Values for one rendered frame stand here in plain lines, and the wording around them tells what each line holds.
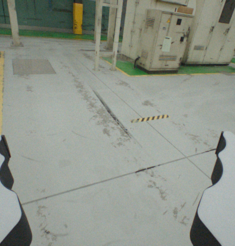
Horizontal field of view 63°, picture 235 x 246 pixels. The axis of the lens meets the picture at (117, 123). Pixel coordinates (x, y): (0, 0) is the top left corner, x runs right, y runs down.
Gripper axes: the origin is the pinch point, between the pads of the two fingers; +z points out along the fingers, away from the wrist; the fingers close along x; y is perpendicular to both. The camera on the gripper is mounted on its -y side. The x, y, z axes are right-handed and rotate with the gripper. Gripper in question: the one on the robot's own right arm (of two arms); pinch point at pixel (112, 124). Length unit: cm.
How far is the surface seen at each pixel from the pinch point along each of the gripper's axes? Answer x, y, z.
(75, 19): -178, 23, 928
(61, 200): -38, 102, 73
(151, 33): 73, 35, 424
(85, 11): -141, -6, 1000
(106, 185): -9, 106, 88
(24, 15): -375, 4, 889
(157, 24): 82, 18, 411
